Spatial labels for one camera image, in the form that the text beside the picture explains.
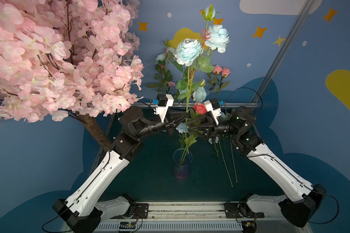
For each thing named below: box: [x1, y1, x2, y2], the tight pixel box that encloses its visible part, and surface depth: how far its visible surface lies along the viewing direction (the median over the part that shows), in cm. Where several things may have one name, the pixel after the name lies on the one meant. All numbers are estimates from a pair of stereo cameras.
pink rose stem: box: [208, 65, 231, 94], surface depth 92 cm
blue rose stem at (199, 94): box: [190, 79, 207, 103], surface depth 66 cm
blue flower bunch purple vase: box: [173, 4, 230, 180], surface depth 37 cm
